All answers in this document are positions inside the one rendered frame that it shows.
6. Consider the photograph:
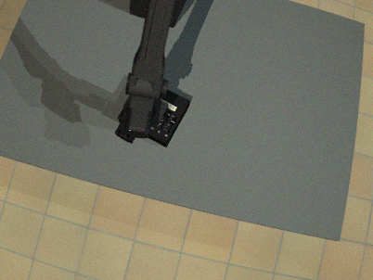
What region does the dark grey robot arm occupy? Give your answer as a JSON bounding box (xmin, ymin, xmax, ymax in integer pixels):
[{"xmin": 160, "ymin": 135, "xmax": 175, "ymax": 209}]
[{"xmin": 115, "ymin": 0, "xmax": 176, "ymax": 144}]

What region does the black lighting desk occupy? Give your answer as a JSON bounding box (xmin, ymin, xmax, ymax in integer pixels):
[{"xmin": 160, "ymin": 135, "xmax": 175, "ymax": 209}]
[{"xmin": 148, "ymin": 89, "xmax": 189, "ymax": 147}]

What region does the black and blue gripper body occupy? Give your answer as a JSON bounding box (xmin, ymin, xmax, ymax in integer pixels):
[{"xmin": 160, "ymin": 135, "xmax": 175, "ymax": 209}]
[{"xmin": 123, "ymin": 95, "xmax": 169, "ymax": 126}]

